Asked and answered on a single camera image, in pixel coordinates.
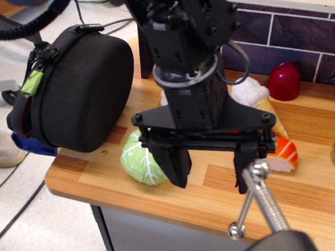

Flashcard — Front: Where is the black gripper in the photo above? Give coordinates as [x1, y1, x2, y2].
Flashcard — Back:
[131, 75, 276, 194]

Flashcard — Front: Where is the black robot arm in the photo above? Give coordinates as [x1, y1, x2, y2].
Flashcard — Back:
[119, 0, 276, 193]

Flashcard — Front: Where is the black zipper bag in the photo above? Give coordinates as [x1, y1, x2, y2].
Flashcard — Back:
[6, 24, 134, 153]

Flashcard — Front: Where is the green tape zipper pull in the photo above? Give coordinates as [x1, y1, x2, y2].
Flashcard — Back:
[20, 70, 44, 98]

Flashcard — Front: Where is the metal clamp screw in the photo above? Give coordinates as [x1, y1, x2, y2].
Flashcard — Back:
[228, 159, 290, 240]

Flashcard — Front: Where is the green toy cabbage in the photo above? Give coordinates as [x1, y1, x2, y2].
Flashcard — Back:
[120, 130, 168, 186]

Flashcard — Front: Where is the orange toy salmon sushi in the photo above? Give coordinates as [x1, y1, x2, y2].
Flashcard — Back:
[265, 136, 299, 172]

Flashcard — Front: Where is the toy ice cream cone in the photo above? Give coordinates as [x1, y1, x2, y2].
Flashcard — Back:
[231, 77, 289, 139]

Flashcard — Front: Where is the red toy apple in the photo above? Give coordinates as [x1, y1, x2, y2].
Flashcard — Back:
[267, 62, 301, 101]

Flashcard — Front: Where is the grey cabinet under table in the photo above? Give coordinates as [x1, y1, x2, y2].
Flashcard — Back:
[91, 205, 252, 251]

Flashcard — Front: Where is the blue clamp holder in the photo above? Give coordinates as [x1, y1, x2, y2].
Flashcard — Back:
[11, 132, 57, 157]

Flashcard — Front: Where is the black floor cable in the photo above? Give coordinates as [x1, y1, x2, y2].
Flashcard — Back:
[0, 151, 54, 250]

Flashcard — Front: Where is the black corrugated cable hose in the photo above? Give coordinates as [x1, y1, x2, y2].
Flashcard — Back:
[0, 0, 80, 41]

